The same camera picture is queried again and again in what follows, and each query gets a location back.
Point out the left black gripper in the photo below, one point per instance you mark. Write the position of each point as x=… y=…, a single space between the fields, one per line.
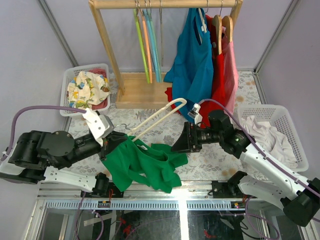
x=109 y=145

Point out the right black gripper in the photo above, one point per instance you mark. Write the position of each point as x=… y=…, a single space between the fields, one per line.
x=182 y=144

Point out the green t shirt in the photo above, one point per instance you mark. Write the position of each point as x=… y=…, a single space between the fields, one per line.
x=151 y=165

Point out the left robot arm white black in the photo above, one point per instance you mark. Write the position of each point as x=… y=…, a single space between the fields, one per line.
x=45 y=157

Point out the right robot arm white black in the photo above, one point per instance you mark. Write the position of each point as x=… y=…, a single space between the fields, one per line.
x=296 y=195

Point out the red t shirt hanging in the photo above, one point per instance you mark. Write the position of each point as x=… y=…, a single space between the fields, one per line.
x=218 y=88

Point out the blue t shirt hanging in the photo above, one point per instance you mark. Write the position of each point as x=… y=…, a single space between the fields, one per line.
x=191 y=74

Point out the pink t shirt hanging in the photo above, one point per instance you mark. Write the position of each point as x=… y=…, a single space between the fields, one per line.
x=230 y=72

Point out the white hanger with blue shirt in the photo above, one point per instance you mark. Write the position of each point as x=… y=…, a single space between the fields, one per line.
x=202 y=18

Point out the orange plastic hanger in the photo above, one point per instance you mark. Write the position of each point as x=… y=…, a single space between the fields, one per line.
x=146 y=48

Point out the wooden hanger with red shirt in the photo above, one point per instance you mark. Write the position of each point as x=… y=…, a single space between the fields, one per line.
x=214 y=25

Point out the wooden hanger with pink shirt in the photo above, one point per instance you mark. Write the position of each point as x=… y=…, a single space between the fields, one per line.
x=227 y=23

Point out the teal plastic hanger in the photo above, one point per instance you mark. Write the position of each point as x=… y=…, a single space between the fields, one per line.
x=158 y=69

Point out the blue plastic hanger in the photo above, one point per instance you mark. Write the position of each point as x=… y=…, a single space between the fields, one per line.
x=146 y=14

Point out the green plastic hanger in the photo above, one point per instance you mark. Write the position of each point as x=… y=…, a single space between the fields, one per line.
x=139 y=33

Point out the floral table cloth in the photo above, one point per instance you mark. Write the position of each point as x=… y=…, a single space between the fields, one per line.
x=211 y=163

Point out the dark red cloth in basket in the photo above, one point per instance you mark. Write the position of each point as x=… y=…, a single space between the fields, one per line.
x=100 y=70

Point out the wooden clothes rack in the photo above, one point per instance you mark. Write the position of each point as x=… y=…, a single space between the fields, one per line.
x=133 y=90

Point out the patterned cream cloth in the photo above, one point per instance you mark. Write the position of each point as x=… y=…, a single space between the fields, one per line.
x=88 y=89

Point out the left white plastic basket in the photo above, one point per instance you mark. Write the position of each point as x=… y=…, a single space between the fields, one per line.
x=69 y=76

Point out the white plastic basket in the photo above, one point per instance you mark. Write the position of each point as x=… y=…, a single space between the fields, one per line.
x=279 y=117
x=69 y=76

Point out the white cloth in basket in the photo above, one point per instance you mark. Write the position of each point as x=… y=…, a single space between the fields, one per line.
x=273 y=141

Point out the right white plastic basket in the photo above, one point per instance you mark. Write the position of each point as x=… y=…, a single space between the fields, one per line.
x=279 y=117

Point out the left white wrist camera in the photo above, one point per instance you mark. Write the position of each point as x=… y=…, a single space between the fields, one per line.
x=100 y=126

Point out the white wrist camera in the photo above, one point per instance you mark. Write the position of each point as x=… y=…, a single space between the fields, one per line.
x=194 y=113
x=100 y=126

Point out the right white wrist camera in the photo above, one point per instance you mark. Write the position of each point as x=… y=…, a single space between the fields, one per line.
x=194 y=113

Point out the aluminium mounting rail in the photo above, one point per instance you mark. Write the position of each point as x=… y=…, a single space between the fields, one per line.
x=191 y=195

